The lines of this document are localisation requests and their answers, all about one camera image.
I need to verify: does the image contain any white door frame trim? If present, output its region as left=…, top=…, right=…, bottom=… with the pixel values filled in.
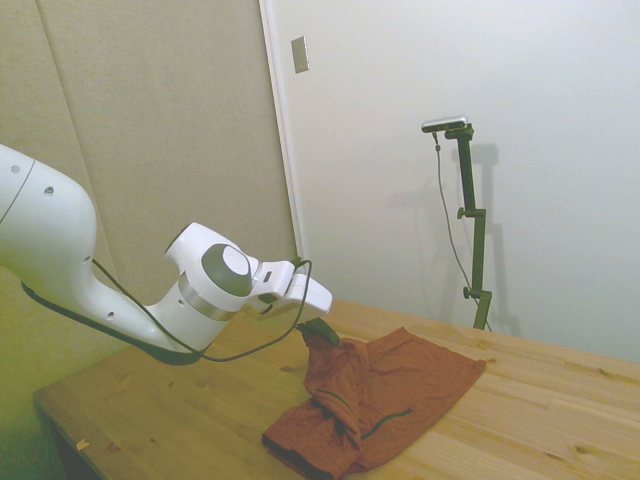
left=258, top=0, right=307, bottom=297

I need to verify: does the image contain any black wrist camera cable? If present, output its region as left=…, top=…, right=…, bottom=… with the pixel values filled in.
left=91, top=256, right=314, bottom=363

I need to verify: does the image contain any silver wall plate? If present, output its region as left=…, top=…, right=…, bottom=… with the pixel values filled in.
left=291, top=35, right=311, bottom=75

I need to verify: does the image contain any silver exterior camera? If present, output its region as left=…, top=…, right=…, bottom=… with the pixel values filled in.
left=421, top=114, right=470, bottom=134

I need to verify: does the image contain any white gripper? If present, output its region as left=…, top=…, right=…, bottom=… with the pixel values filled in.
left=287, top=272, right=343, bottom=347

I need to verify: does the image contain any rust red shirt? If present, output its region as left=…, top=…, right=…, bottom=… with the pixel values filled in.
left=260, top=325, right=488, bottom=479

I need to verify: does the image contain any dark jointed camera stand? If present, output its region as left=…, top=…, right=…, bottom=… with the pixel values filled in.
left=444, top=123, right=494, bottom=331

